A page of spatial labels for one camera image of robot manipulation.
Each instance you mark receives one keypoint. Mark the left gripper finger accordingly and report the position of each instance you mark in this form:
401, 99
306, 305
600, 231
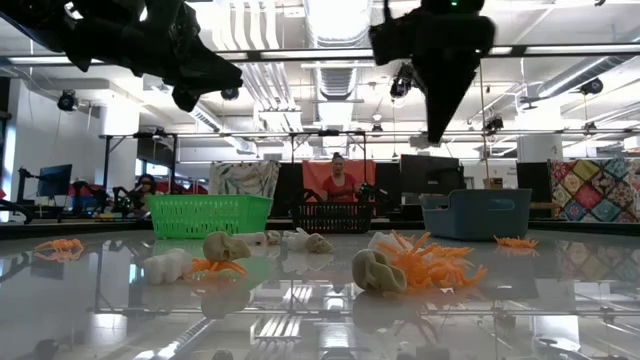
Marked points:
210, 75
186, 100

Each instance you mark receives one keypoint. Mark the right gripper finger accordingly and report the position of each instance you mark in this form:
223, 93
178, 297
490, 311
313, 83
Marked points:
434, 95
457, 85

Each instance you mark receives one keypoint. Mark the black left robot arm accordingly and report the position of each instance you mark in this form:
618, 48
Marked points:
30, 20

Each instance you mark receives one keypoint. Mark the black ceiling spotlight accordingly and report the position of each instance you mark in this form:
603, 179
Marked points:
230, 95
494, 125
67, 101
400, 87
592, 86

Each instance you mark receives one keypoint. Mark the black computer monitor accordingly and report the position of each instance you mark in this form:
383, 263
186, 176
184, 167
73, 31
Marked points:
55, 180
532, 182
430, 175

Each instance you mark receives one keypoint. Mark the person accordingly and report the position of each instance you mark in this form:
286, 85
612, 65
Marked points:
145, 187
340, 187

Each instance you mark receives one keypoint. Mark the leaf print cloth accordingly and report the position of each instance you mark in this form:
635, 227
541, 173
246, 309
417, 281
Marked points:
245, 177

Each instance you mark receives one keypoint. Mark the small cardboard box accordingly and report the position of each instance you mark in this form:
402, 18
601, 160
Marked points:
493, 183

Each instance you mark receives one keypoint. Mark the black partition panel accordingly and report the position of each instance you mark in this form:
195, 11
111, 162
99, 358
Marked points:
388, 190
290, 190

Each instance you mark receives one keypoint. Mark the green plastic basket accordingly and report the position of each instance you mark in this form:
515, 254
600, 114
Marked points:
210, 217

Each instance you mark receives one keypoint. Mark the teal plastic bin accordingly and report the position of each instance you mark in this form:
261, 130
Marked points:
475, 215

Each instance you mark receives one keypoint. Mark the orange cloth backdrop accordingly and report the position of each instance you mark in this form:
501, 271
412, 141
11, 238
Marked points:
312, 175

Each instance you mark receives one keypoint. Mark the beige plastic skull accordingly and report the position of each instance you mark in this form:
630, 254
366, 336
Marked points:
318, 244
222, 247
375, 272
274, 238

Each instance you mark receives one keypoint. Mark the black plastic basket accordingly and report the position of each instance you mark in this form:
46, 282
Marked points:
332, 219

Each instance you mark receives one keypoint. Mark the colourful patchwork quilt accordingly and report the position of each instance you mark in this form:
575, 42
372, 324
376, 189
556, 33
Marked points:
595, 192

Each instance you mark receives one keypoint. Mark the black curved bar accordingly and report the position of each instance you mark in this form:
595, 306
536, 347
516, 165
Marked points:
20, 207

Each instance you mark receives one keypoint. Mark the black overhead frame beam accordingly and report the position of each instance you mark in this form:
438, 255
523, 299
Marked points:
300, 55

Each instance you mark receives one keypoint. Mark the silver ventilation duct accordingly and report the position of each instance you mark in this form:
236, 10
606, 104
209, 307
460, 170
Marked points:
575, 75
337, 30

